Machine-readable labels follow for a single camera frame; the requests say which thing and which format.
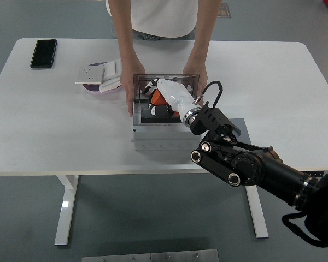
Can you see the person's left hand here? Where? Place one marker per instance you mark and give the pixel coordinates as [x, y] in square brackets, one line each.
[203, 79]

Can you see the person's right hand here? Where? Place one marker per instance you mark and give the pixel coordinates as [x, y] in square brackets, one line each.
[128, 84]

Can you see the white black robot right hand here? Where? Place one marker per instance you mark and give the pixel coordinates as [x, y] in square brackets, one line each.
[177, 94]

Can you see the orange cylindrical battery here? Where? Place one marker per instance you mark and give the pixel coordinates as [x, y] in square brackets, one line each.
[158, 98]

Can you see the grey plastic junction box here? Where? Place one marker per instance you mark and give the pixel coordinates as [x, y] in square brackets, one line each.
[158, 136]

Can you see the person's right forearm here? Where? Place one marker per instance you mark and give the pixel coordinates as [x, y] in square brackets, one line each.
[125, 35]

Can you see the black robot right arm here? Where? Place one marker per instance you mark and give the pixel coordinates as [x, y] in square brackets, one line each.
[262, 166]

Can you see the person's left forearm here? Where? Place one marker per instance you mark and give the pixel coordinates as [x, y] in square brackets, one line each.
[205, 35]

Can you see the grey block battery holder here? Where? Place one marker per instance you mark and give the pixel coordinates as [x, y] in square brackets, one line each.
[244, 131]

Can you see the purple shallow dish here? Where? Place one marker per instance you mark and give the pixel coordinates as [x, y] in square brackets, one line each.
[91, 88]

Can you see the person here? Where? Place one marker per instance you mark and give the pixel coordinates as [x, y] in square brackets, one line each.
[164, 16]

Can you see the black smartphone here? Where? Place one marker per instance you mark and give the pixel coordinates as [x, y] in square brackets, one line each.
[43, 54]

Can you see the white table leg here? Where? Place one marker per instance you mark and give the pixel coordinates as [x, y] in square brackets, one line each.
[67, 207]
[258, 218]

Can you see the grey metal plate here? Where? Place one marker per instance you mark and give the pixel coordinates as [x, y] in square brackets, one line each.
[153, 257]

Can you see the white wall switch panel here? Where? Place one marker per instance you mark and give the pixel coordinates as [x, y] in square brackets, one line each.
[112, 80]

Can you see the white wall socket plate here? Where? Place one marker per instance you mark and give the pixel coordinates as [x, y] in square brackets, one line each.
[88, 74]

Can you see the black perforated bracket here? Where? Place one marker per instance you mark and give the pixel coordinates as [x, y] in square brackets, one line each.
[314, 173]

